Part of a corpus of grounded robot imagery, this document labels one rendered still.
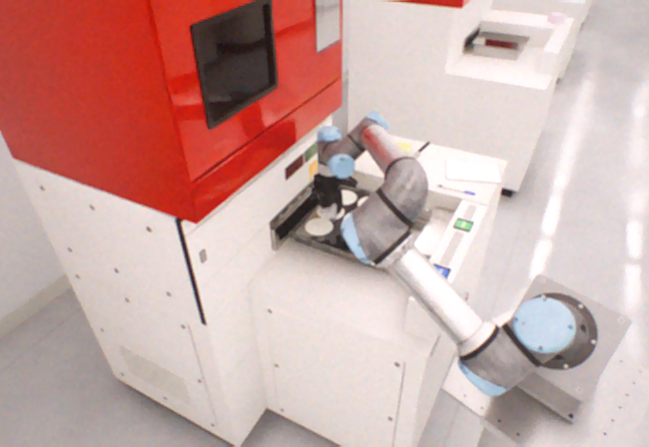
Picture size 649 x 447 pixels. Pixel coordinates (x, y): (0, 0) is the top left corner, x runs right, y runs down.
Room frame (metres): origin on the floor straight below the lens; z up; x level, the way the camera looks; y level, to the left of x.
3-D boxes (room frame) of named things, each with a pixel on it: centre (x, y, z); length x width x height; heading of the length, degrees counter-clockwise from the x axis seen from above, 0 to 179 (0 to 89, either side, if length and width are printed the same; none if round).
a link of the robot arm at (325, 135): (1.37, -0.02, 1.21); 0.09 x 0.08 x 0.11; 16
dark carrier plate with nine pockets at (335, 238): (1.38, -0.12, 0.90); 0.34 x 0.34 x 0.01; 61
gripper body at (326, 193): (1.37, -0.02, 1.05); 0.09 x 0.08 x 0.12; 124
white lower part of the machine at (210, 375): (1.49, 0.46, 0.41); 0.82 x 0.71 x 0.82; 151
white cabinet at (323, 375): (1.40, -0.25, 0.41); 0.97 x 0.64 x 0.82; 151
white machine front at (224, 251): (1.32, 0.17, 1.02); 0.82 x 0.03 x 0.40; 151
